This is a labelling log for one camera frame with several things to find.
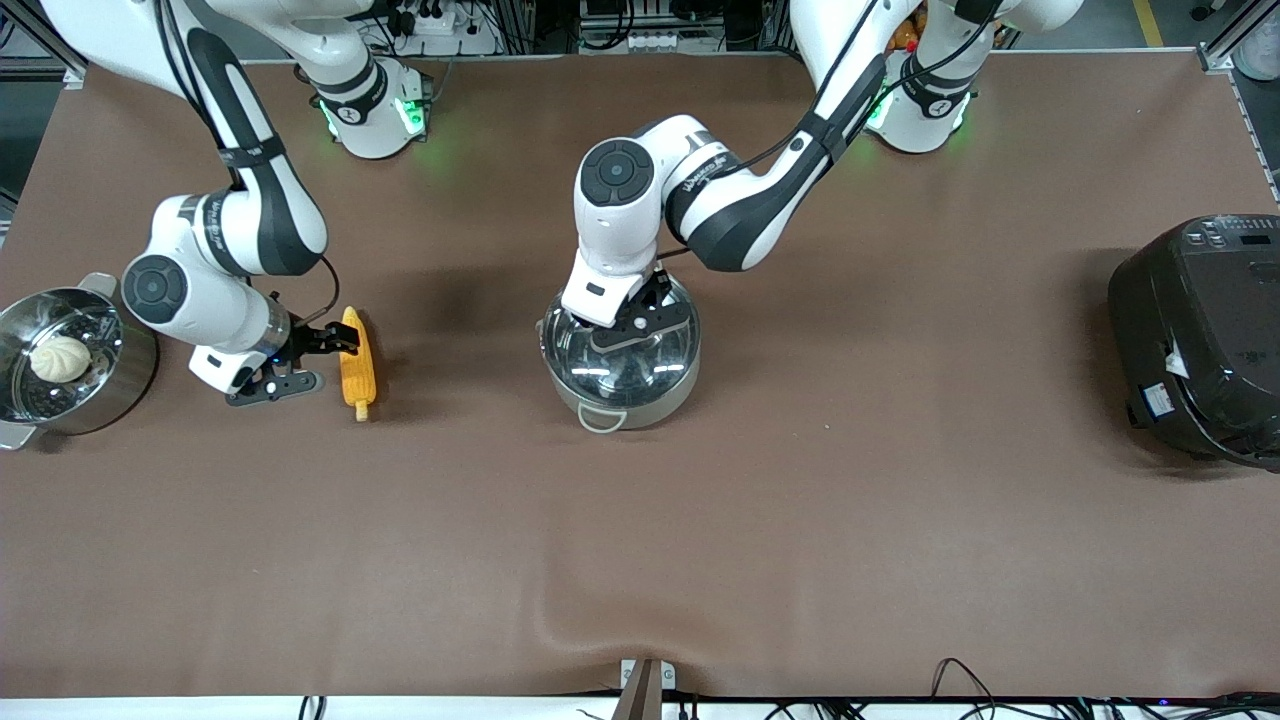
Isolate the glass pot lid with knob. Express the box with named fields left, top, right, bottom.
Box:
left=540, top=272, right=701, bottom=402

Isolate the yellow corn cob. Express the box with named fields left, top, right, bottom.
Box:
left=338, top=306, right=379, bottom=423

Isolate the stainless steel steamer pot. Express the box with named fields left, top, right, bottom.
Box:
left=0, top=272, right=159, bottom=451

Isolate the perforated steel steamer tray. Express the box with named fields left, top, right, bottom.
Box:
left=0, top=308, right=124, bottom=423

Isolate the white steamed bun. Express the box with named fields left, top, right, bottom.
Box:
left=29, top=335, right=93, bottom=384

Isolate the brown table cloth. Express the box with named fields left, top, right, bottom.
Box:
left=0, top=50, right=1280, bottom=701

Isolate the white multi-socket strip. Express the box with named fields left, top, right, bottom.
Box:
left=578, top=30, right=703, bottom=55

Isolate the white power strip with plugs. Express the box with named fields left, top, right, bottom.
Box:
left=385, top=0, right=501, bottom=57

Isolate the black rice cooker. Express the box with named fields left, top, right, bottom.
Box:
left=1107, top=213, right=1280, bottom=471

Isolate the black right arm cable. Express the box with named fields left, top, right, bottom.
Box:
left=155, top=0, right=342, bottom=328

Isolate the stainless steel two-handled pot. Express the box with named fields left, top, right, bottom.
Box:
left=538, top=270, right=703, bottom=434

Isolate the metal table clamp bracket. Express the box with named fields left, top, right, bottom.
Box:
left=612, top=657, right=677, bottom=720

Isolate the black looped floor cable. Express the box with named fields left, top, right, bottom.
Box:
left=930, top=657, right=1006, bottom=706

